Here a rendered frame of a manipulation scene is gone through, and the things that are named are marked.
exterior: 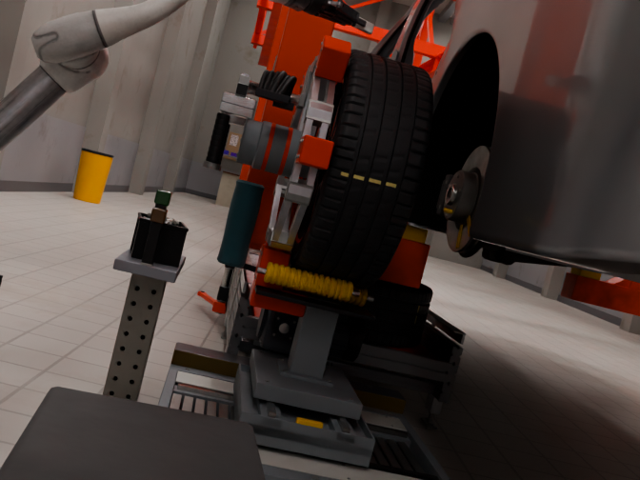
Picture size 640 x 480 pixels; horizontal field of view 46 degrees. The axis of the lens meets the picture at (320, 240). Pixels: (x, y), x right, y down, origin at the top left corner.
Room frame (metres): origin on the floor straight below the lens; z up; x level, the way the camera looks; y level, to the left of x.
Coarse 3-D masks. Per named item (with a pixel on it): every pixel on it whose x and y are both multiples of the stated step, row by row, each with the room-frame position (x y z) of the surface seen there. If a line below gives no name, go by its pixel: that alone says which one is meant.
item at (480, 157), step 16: (480, 160) 2.17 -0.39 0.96; (464, 176) 2.14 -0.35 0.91; (480, 176) 2.13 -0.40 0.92; (464, 192) 2.11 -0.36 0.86; (480, 192) 2.09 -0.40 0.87; (448, 208) 2.20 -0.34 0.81; (464, 208) 2.12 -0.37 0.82; (448, 224) 2.31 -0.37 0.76; (464, 224) 2.16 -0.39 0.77; (448, 240) 2.27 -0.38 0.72; (464, 240) 2.12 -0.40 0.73
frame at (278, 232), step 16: (320, 80) 1.99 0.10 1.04; (320, 112) 1.91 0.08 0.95; (304, 128) 1.90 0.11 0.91; (320, 128) 1.93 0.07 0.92; (288, 192) 1.90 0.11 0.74; (304, 192) 1.91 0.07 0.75; (272, 208) 2.32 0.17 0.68; (288, 208) 1.94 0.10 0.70; (304, 208) 1.94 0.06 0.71; (272, 224) 2.28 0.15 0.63; (288, 224) 2.29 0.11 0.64; (272, 240) 2.04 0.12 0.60; (288, 240) 2.03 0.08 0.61
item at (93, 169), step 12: (84, 156) 9.12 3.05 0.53; (96, 156) 9.10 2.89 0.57; (108, 156) 9.19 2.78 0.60; (84, 168) 9.11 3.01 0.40; (96, 168) 9.12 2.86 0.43; (108, 168) 9.25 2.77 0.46; (84, 180) 9.11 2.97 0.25; (96, 180) 9.15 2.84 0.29; (84, 192) 9.12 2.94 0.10; (96, 192) 9.18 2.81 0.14
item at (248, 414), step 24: (240, 384) 2.13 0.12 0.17; (240, 408) 1.93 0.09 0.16; (264, 408) 1.96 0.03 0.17; (288, 408) 2.09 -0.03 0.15; (264, 432) 1.88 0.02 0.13; (288, 432) 1.89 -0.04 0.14; (312, 432) 1.90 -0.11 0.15; (336, 432) 1.91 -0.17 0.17; (360, 432) 2.03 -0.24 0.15; (336, 456) 1.91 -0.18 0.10; (360, 456) 1.92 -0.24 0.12
